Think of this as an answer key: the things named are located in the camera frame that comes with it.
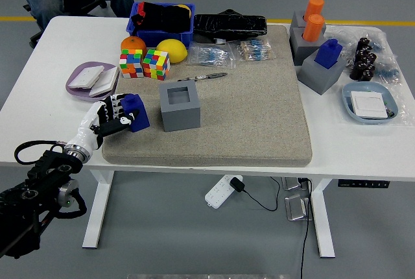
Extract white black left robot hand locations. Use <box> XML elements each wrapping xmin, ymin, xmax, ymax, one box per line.
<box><xmin>66</xmin><ymin>94</ymin><xmax>143</xmax><ymax>152</ymax></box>

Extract blue square seal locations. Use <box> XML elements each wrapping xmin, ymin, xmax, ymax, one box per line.
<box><xmin>119</xmin><ymin>93</ymin><xmax>151</xmax><ymax>133</ymax></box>
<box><xmin>313</xmin><ymin>38</ymin><xmax>344</xmax><ymax>71</ymax></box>

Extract orange cylinder seal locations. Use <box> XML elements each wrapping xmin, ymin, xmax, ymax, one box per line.
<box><xmin>302</xmin><ymin>14</ymin><xmax>326</xmax><ymax>43</ymax></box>
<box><xmin>303</xmin><ymin>0</ymin><xmax>325</xmax><ymax>22</ymax></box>

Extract purple tray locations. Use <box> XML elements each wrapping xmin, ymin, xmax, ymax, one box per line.
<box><xmin>65</xmin><ymin>61</ymin><xmax>120</xmax><ymax>103</ymax></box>

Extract white table leg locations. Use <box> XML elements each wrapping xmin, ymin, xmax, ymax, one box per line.
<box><xmin>311</xmin><ymin>178</ymin><xmax>336</xmax><ymax>258</ymax></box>
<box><xmin>81</xmin><ymin>170</ymin><xmax>115</xmax><ymax>249</ymax></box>

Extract multicoloured puzzle cube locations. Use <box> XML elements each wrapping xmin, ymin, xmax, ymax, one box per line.
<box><xmin>119</xmin><ymin>48</ymin><xmax>144</xmax><ymax>79</ymax></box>
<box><xmin>142</xmin><ymin>49</ymin><xmax>171</xmax><ymax>81</ymax></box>

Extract grey holder block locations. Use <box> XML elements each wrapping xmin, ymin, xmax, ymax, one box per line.
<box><xmin>158</xmin><ymin>80</ymin><xmax>202</xmax><ymax>132</ymax></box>
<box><xmin>289</xmin><ymin>10</ymin><xmax>327</xmax><ymax>30</ymax></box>
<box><xmin>297</xmin><ymin>52</ymin><xmax>346</xmax><ymax>95</ymax></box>
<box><xmin>289</xmin><ymin>27</ymin><xmax>327</xmax><ymax>66</ymax></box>

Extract orange fruit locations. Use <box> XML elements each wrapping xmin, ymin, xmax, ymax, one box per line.
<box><xmin>120</xmin><ymin>36</ymin><xmax>148</xmax><ymax>56</ymax></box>

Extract black office chair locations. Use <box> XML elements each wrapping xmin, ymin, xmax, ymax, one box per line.
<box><xmin>0</xmin><ymin>0</ymin><xmax>108</xmax><ymax>49</ymax></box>

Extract yellow lemon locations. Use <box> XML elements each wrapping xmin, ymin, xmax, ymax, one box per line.
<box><xmin>156</xmin><ymin>38</ymin><xmax>189</xmax><ymax>64</ymax></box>

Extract blue plastic bin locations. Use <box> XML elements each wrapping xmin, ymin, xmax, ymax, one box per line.
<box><xmin>125</xmin><ymin>1</ymin><xmax>196</xmax><ymax>48</ymax></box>

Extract black cloth with red trim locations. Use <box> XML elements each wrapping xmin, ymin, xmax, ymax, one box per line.
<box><xmin>131</xmin><ymin>1</ymin><xmax>191</xmax><ymax>32</ymax></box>

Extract small metal folding tool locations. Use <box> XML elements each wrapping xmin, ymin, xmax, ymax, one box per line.
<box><xmin>177</xmin><ymin>72</ymin><xmax>228</xmax><ymax>82</ymax></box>

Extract clear bag of resistors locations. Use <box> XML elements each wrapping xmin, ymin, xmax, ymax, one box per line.
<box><xmin>187</xmin><ymin>41</ymin><xmax>237</xmax><ymax>69</ymax></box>
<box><xmin>230</xmin><ymin>38</ymin><xmax>276</xmax><ymax>62</ymax></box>

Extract white power strip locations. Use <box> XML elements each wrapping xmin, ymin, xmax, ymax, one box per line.
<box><xmin>204</xmin><ymin>174</ymin><xmax>244</xmax><ymax>209</ymax></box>

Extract grey-brown mat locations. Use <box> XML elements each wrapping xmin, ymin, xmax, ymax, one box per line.
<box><xmin>101</xmin><ymin>24</ymin><xmax>313</xmax><ymax>167</ymax></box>

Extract black plug adapter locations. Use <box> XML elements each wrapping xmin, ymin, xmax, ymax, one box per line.
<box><xmin>229</xmin><ymin>176</ymin><xmax>244</xmax><ymax>193</ymax></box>

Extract black plastic-wrapped bundle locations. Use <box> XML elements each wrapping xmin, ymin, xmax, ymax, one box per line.
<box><xmin>193</xmin><ymin>8</ymin><xmax>268</xmax><ymax>42</ymax></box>

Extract metal floor socket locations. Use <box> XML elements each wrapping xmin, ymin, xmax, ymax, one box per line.
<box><xmin>284</xmin><ymin>193</ymin><xmax>314</xmax><ymax>222</ymax></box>
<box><xmin>281</xmin><ymin>176</ymin><xmax>312</xmax><ymax>191</ymax></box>

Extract light blue tray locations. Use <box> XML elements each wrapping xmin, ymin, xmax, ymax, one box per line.
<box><xmin>342</xmin><ymin>81</ymin><xmax>399</xmax><ymax>125</ymax></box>

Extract black table control panel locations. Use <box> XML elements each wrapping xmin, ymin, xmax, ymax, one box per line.
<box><xmin>337</xmin><ymin>179</ymin><xmax>390</xmax><ymax>189</ymax></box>

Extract black cylinder parts cluster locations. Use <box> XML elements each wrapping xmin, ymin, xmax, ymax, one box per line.
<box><xmin>349</xmin><ymin>36</ymin><xmax>377</xmax><ymax>82</ymax></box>

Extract bag of blue parts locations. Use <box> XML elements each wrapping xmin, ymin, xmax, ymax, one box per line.
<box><xmin>375</xmin><ymin>66</ymin><xmax>400</xmax><ymax>82</ymax></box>

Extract clear plastic bag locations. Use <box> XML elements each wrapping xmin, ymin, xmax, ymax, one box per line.
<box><xmin>326</xmin><ymin>24</ymin><xmax>405</xmax><ymax>85</ymax></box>

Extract white switch panel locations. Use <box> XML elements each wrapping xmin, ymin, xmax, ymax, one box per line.
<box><xmin>69</xmin><ymin>66</ymin><xmax>105</xmax><ymax>90</ymax></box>
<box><xmin>88</xmin><ymin>67</ymin><xmax>119</xmax><ymax>98</ymax></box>
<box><xmin>350</xmin><ymin>91</ymin><xmax>390</xmax><ymax>119</ymax></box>

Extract black adapter cable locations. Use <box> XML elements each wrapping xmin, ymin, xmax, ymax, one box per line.
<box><xmin>243</xmin><ymin>176</ymin><xmax>281</xmax><ymax>212</ymax></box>

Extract black power cable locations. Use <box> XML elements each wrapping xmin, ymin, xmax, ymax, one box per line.
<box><xmin>300</xmin><ymin>178</ymin><xmax>313</xmax><ymax>279</ymax></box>

